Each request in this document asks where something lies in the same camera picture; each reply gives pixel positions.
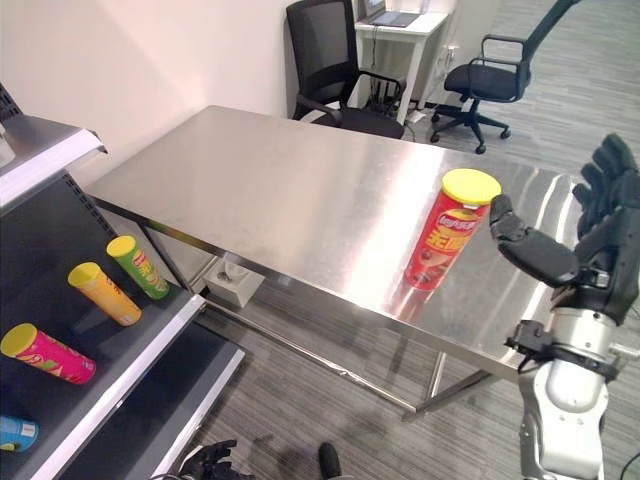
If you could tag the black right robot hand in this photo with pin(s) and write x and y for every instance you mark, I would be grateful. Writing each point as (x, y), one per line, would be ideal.
(545, 252)

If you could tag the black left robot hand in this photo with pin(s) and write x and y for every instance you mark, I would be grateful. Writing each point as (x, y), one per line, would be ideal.
(212, 462)

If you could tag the red chips can yellow lid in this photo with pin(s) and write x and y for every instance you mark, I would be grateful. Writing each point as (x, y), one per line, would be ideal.
(446, 235)

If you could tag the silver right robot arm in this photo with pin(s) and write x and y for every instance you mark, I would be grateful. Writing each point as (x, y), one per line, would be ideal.
(565, 395)

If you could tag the dark robot foot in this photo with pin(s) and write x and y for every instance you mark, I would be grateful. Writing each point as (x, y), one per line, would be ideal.
(329, 461)

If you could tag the white box under table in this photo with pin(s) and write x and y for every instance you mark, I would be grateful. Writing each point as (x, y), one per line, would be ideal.
(234, 285)

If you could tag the dark metal store shelf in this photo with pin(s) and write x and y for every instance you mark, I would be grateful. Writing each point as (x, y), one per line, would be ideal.
(100, 320)

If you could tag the black swivel office chair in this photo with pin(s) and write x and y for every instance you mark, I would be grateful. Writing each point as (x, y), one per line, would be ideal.
(495, 75)

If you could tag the white power strip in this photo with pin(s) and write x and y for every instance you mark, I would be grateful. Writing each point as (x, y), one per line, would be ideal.
(415, 117)

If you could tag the pink chips can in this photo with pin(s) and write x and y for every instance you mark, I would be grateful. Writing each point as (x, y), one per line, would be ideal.
(50, 355)

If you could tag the orange chips can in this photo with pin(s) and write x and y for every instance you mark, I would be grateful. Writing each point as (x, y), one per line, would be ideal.
(107, 295)

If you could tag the blue chips can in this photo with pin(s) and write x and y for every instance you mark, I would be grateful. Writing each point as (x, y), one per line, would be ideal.
(15, 434)

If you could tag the green chips can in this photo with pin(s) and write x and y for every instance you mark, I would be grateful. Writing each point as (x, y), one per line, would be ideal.
(141, 269)

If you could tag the stainless steel table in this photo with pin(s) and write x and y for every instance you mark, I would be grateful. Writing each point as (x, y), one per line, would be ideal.
(310, 220)

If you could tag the white desk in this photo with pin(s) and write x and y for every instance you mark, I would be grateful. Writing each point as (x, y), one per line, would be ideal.
(405, 35)

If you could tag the black mesh office chair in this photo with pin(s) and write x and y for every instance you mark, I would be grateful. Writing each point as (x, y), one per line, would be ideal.
(330, 75)

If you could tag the grey laptop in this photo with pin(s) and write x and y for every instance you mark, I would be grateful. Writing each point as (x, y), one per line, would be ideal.
(390, 15)

